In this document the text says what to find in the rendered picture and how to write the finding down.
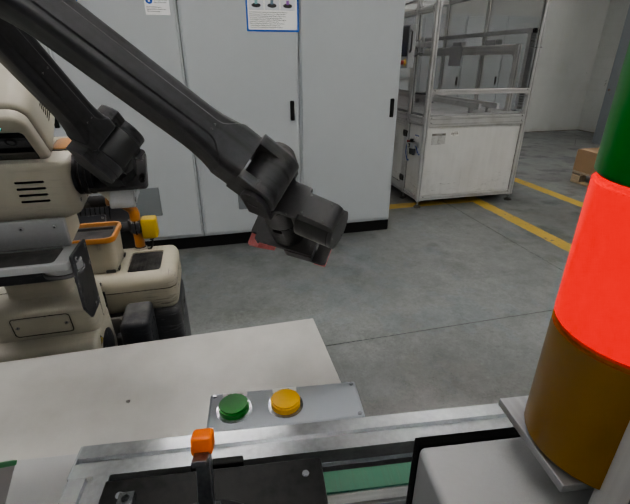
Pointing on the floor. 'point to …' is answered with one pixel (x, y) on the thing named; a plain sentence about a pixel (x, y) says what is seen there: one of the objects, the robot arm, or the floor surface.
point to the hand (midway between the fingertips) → (298, 252)
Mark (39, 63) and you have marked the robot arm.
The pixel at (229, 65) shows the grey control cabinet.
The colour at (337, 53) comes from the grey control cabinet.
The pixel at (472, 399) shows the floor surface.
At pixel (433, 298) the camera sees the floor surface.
